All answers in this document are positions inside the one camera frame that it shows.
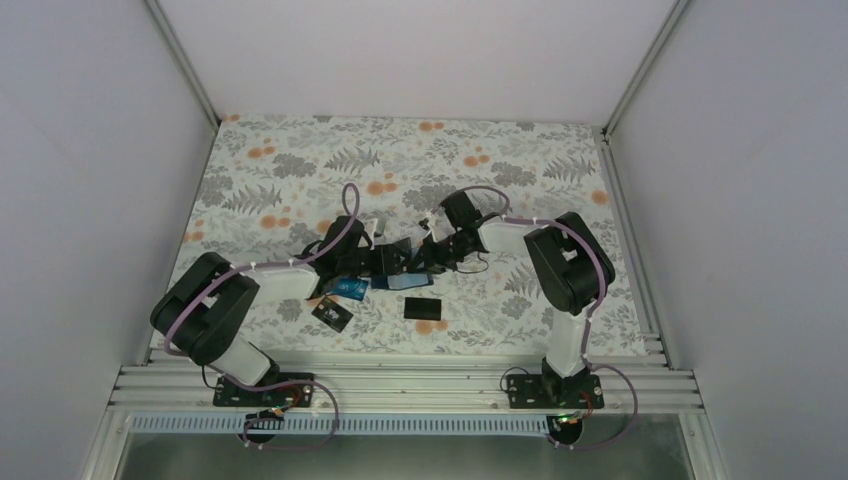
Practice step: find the blue credit card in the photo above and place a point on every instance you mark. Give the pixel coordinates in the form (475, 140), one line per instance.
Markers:
(350, 288)

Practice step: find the perforated cable duct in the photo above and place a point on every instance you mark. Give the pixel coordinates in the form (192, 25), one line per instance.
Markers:
(348, 424)

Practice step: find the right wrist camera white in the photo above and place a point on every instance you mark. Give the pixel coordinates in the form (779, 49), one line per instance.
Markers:
(430, 227)

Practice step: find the aluminium rail frame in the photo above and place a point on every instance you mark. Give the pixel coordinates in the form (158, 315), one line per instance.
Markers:
(370, 383)

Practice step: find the blue card holder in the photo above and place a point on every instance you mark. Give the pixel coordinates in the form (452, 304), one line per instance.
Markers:
(403, 281)

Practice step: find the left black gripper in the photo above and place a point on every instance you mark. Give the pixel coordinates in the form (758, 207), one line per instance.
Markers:
(384, 260)

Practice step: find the black card with chip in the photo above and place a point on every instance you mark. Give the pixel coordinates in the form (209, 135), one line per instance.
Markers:
(332, 314)

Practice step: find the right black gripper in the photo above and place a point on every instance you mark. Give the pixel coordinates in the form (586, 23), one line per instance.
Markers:
(431, 257)

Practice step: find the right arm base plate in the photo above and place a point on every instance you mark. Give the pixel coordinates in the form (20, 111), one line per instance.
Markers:
(536, 392)

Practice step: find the plain black card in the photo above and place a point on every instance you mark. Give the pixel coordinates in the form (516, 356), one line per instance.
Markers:
(424, 309)

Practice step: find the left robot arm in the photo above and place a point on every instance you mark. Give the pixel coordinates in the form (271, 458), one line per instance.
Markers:
(201, 315)

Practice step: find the floral table mat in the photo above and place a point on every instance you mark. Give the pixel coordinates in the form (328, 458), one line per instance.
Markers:
(273, 185)

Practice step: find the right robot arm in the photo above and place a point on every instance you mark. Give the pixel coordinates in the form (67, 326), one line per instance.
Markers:
(572, 269)

